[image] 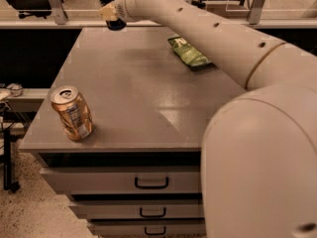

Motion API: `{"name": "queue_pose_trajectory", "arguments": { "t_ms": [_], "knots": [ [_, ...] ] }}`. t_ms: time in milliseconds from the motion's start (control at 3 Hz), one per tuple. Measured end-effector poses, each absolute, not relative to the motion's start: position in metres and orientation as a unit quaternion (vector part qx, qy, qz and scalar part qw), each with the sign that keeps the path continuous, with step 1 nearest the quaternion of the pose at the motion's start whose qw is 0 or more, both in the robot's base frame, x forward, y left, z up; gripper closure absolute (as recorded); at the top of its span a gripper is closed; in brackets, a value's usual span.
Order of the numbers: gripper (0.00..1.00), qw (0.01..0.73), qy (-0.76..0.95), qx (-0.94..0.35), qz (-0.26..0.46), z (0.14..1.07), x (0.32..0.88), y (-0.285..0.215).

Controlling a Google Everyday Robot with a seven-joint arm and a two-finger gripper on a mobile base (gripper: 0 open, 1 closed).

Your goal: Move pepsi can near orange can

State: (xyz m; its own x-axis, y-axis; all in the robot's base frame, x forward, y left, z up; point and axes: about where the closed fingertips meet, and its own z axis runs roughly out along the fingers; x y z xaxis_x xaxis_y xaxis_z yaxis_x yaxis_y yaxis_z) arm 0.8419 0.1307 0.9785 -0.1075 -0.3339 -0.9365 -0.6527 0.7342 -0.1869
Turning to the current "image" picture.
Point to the small bowl on shelf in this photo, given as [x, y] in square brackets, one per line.
[16, 89]

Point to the bottom drawer black handle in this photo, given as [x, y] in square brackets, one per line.
[154, 231]

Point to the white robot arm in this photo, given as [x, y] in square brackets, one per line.
[259, 151]

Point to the drawer black handle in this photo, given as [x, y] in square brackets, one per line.
[152, 213]
[151, 184]
[154, 231]

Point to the green chip bag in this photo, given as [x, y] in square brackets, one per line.
[188, 54]

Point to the middle drawer black handle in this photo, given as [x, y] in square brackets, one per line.
[152, 213]

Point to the grey drawer cabinet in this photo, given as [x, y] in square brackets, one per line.
[149, 113]

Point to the black stand left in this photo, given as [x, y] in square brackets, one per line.
[7, 121]

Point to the orange soda can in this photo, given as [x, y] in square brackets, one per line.
[73, 112]

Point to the top drawer black handle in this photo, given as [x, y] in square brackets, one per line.
[151, 184]

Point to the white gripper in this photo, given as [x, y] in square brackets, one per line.
[121, 8]

